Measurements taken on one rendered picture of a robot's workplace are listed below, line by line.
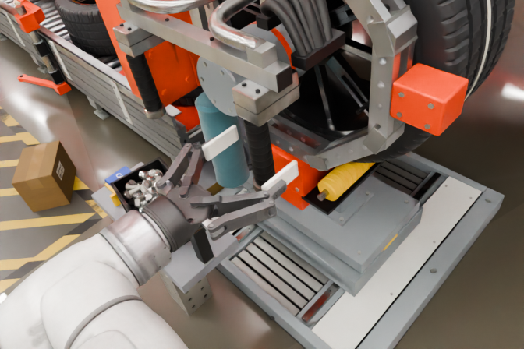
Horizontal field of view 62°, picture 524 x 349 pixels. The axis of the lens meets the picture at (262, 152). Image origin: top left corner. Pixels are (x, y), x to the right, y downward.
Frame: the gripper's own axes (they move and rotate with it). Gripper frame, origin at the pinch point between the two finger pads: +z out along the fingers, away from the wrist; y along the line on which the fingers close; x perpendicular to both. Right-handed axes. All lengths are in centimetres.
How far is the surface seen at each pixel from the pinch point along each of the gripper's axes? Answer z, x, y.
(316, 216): 31, -60, -18
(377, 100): 20.7, 1.1, 7.5
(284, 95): 4.2, 9.6, 2.5
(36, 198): -26, -76, -119
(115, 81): 23, -44, -116
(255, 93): -0.1, 12.1, 1.4
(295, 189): 19.4, -35.0, -13.2
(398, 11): 24.3, 15.5, 7.8
